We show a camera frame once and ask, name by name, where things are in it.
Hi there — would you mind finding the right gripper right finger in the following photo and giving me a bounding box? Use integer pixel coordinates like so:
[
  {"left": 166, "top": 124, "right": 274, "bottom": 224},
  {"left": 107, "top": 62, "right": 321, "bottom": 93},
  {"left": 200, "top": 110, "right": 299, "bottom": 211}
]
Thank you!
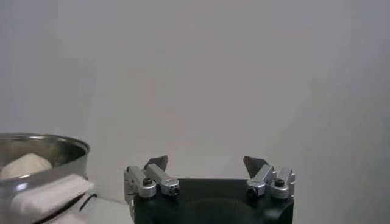
[{"left": 243, "top": 155, "right": 296, "bottom": 200}]

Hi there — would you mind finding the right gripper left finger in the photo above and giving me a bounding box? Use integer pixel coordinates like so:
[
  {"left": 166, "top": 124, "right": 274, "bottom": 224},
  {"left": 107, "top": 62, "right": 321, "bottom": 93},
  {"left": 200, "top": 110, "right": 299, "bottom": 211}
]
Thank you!
[{"left": 123, "top": 155, "right": 181, "bottom": 204}]

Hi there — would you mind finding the white steamed baozi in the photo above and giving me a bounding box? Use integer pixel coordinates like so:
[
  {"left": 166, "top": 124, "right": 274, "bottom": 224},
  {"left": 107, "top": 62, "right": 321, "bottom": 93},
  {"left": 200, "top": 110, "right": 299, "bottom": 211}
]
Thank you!
[{"left": 0, "top": 153, "right": 53, "bottom": 180}]

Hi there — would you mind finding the cream electric cooker pot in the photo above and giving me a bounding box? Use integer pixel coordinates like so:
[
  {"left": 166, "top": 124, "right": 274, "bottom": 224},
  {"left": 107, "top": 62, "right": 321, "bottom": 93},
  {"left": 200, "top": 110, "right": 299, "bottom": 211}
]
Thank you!
[{"left": 39, "top": 193, "right": 101, "bottom": 224}]

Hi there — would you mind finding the stainless steel steamer basket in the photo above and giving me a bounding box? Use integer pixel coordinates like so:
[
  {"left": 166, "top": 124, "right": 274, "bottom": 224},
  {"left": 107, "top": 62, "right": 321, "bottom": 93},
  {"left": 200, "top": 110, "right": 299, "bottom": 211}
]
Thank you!
[{"left": 0, "top": 133, "right": 95, "bottom": 224}]

